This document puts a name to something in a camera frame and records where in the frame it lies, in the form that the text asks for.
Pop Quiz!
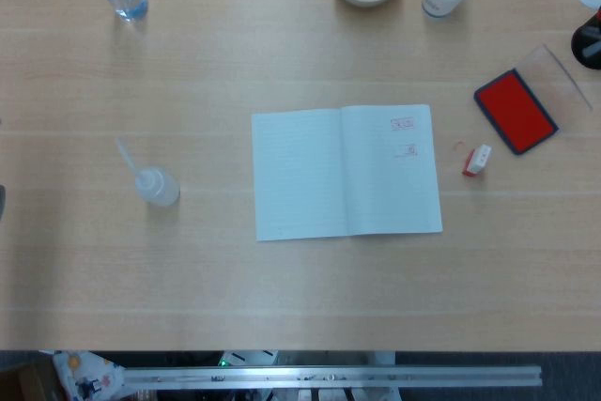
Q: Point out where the open white lined notebook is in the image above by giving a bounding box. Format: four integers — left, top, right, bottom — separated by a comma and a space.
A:
250, 103, 444, 243

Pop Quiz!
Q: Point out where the translucent squeeze bottle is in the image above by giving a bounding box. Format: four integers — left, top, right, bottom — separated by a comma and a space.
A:
115, 136, 181, 208

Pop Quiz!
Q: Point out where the white device with green light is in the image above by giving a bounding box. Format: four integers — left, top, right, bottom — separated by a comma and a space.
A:
219, 349, 279, 367

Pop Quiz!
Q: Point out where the red ink pad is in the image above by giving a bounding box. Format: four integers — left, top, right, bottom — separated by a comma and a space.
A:
472, 68, 560, 157

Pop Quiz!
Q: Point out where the patterned white cloth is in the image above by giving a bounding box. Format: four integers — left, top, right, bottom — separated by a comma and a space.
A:
51, 349, 127, 401

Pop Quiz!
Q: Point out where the black mesh pen holder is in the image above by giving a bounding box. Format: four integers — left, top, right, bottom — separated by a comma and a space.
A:
570, 6, 601, 70

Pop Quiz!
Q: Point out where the aluminium rail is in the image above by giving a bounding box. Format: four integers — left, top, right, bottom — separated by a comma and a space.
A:
122, 363, 544, 392

